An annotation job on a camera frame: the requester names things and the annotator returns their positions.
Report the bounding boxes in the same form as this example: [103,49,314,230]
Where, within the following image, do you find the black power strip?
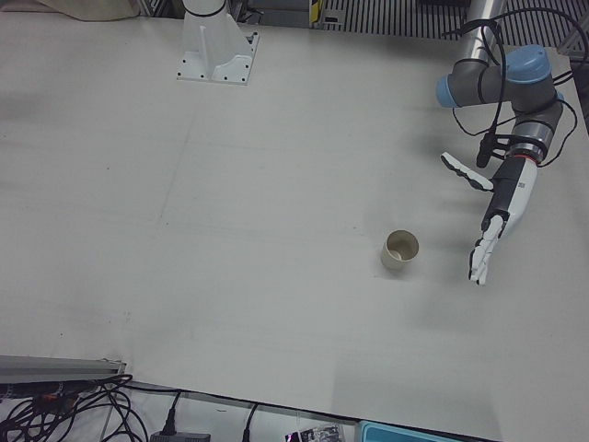
[0,380,77,402]

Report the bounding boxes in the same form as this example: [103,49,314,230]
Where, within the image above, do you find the beige paper cup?
[379,229,421,273]

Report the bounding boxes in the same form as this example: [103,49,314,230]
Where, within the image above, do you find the aluminium rail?
[0,354,128,386]

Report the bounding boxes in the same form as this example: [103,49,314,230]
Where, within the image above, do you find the tangled black cable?
[0,373,135,442]

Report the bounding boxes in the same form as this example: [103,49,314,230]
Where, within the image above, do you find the beige cloth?
[39,0,140,22]

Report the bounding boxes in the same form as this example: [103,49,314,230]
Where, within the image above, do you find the light blue plastic case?
[358,419,466,442]

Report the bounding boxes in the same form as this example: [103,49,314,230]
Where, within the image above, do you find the black white printed card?
[283,423,345,442]

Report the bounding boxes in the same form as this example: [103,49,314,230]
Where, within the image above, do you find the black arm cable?
[441,9,579,168]

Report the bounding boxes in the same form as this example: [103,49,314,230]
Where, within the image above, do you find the ribbed metal grille panel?
[501,0,589,48]
[320,0,467,41]

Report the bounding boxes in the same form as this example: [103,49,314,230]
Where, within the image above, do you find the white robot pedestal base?
[176,0,260,87]

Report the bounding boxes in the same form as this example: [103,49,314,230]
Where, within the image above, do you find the black cable with plug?
[110,380,184,436]
[242,402,260,442]

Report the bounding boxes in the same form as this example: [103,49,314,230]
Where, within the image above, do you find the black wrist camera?
[476,133,497,169]

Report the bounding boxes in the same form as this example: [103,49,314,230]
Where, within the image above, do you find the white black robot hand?
[440,151,539,287]

